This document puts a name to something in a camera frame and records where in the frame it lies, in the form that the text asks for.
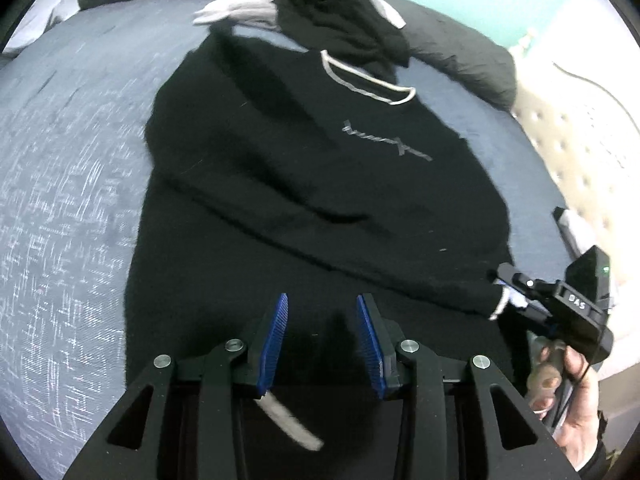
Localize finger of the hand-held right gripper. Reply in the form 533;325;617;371
487;262;540;312

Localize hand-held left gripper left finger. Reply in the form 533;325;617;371
62;292;291;480

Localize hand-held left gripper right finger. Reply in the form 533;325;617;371
356;293;576;480

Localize black sweater with white trim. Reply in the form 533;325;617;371
122;30;532;480

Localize folded grey clothes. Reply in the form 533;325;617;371
552;206;597;262

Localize person's right hand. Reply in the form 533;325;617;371
527;336;602;460

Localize white padded headboard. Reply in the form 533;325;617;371
510;35;640;381

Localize bed with blue bedspread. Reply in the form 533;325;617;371
0;0;576;480

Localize crumpled black garment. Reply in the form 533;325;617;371
275;0;412;69

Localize pale crumpled bedsheet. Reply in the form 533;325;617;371
2;0;83;56

